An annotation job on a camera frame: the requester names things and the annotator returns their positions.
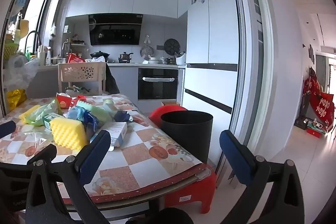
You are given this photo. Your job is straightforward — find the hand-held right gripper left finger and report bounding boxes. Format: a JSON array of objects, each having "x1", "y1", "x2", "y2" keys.
[{"x1": 25, "y1": 130, "x2": 112, "y2": 224}]

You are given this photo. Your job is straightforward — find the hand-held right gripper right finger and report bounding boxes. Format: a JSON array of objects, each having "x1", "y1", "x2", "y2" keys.
[{"x1": 219, "y1": 130, "x2": 313, "y2": 224}]

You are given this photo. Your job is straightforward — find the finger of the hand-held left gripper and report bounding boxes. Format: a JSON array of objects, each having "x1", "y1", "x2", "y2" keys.
[
  {"x1": 0, "y1": 144, "x2": 58, "y2": 172},
  {"x1": 0, "y1": 120, "x2": 17, "y2": 139}
]

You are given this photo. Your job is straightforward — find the white and blue carton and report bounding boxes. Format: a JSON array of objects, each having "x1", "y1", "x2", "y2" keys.
[{"x1": 91, "y1": 122, "x2": 128, "y2": 151}]

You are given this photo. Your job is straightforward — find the yellow ridged sponge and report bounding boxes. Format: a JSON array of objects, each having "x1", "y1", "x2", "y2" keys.
[{"x1": 50, "y1": 118, "x2": 88, "y2": 151}]

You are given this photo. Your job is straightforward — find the small green box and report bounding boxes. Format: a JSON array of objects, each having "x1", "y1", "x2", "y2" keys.
[{"x1": 43, "y1": 113, "x2": 64, "y2": 130}]

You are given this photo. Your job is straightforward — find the blue plastic wrapper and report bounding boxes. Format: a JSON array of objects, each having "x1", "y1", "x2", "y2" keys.
[{"x1": 66, "y1": 106, "x2": 100, "y2": 136}]

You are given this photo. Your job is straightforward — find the green plastic bag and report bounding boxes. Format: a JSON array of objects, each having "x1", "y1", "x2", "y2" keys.
[{"x1": 26, "y1": 99, "x2": 63, "y2": 126}]

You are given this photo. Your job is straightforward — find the light green sponge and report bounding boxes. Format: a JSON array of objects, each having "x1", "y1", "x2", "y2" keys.
[{"x1": 76, "y1": 101, "x2": 114, "y2": 123}]

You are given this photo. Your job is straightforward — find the dark blue wrapper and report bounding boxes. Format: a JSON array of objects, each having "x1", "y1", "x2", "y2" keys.
[{"x1": 113, "y1": 110, "x2": 135, "y2": 124}]

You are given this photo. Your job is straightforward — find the black trash bin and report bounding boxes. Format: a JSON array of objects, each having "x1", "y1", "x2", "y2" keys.
[{"x1": 160, "y1": 110, "x2": 214, "y2": 165}]

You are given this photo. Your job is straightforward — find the red snack box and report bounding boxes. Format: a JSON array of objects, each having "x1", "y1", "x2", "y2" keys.
[{"x1": 56, "y1": 93, "x2": 73, "y2": 109}]

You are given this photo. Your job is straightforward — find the red packet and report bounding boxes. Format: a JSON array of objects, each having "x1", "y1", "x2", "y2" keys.
[{"x1": 70, "y1": 94, "x2": 87, "y2": 107}]

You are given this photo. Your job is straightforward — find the gold foil bag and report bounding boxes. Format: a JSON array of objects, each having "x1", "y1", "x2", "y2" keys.
[{"x1": 6, "y1": 89, "x2": 27, "y2": 111}]

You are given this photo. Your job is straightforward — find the checkered floral tablecloth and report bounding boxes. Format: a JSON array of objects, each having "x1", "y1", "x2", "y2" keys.
[{"x1": 0, "y1": 93, "x2": 212, "y2": 205}]

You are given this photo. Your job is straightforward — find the red plastic stool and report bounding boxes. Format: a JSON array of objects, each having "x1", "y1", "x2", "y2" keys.
[{"x1": 148, "y1": 105, "x2": 217, "y2": 214}]

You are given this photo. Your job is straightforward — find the clear plastic bag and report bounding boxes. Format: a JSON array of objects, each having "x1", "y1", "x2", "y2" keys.
[{"x1": 2, "y1": 53, "x2": 40, "y2": 91}]

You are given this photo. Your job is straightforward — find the black cloth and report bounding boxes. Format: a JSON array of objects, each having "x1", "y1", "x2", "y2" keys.
[{"x1": 105, "y1": 62, "x2": 120, "y2": 95}]

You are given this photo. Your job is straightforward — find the beige perforated storage cart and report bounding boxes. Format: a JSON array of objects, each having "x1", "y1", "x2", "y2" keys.
[{"x1": 58, "y1": 62, "x2": 107, "y2": 96}]

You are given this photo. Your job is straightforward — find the black built-in oven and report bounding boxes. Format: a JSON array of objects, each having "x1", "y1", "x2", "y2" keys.
[{"x1": 137, "y1": 68, "x2": 179, "y2": 101}]

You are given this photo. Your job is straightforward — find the red plastic basket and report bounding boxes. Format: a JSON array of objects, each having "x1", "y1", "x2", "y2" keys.
[{"x1": 67, "y1": 53, "x2": 86, "y2": 63}]

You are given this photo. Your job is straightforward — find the black kitchen faucet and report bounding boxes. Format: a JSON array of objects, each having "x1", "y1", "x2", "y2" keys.
[{"x1": 25, "y1": 30, "x2": 43, "y2": 54}]

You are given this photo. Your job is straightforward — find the red festive decorations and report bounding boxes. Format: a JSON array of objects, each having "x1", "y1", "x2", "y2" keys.
[{"x1": 301, "y1": 76, "x2": 336, "y2": 133}]

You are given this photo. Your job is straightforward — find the black wok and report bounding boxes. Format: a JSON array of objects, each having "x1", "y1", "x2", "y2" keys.
[{"x1": 90, "y1": 50, "x2": 111, "y2": 59}]

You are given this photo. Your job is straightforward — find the steel cooking pot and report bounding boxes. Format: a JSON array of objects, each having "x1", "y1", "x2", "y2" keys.
[{"x1": 118, "y1": 52, "x2": 134, "y2": 63}]

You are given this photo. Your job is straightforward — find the white rice cooker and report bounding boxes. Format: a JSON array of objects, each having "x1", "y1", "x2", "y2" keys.
[{"x1": 175, "y1": 52, "x2": 187, "y2": 66}]

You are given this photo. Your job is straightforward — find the round steel steamer rack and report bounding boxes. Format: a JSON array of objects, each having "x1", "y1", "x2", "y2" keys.
[{"x1": 140, "y1": 46, "x2": 155, "y2": 59}]

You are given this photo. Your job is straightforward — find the white refrigerator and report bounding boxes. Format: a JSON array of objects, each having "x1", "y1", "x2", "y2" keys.
[{"x1": 181, "y1": 0, "x2": 240, "y2": 133}]

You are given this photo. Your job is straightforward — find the black range hood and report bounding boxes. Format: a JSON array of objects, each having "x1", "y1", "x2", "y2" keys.
[{"x1": 88, "y1": 14, "x2": 144, "y2": 46}]

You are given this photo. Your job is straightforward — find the round black moulded pan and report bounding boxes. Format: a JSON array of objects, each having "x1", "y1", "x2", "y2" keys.
[{"x1": 164, "y1": 38, "x2": 180, "y2": 54}]

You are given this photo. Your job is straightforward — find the white oven handle towel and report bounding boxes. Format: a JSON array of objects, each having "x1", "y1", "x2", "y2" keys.
[{"x1": 143, "y1": 77, "x2": 175, "y2": 83}]

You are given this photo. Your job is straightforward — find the white sliding door frame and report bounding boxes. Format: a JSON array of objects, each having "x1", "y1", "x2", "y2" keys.
[{"x1": 223, "y1": 0, "x2": 275, "y2": 188}]

